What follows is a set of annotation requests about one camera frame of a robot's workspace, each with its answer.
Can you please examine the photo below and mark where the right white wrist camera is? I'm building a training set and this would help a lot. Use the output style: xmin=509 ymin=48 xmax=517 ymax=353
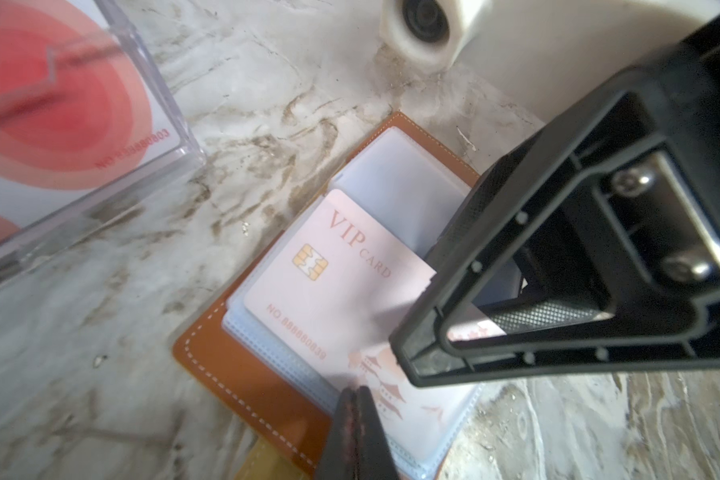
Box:
xmin=380 ymin=1 xmax=720 ymax=121

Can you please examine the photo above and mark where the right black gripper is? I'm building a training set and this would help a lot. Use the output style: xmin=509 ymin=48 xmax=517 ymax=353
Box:
xmin=390 ymin=14 xmax=720 ymax=387

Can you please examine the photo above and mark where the clear plastic card box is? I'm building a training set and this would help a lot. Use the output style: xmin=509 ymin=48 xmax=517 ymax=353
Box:
xmin=0 ymin=1 xmax=205 ymax=285

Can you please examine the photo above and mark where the pink white VIP card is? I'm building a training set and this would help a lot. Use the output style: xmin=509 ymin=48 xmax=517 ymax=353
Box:
xmin=243 ymin=189 xmax=475 ymax=464

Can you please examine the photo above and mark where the brown leather card holder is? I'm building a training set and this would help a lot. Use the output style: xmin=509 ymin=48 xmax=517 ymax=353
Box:
xmin=173 ymin=112 xmax=480 ymax=479

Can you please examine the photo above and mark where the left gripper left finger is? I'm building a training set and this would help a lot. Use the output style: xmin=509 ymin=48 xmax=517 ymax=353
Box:
xmin=315 ymin=388 xmax=357 ymax=480

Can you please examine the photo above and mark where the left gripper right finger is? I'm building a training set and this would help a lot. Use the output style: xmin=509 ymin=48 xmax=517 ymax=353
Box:
xmin=355 ymin=386 xmax=399 ymax=480

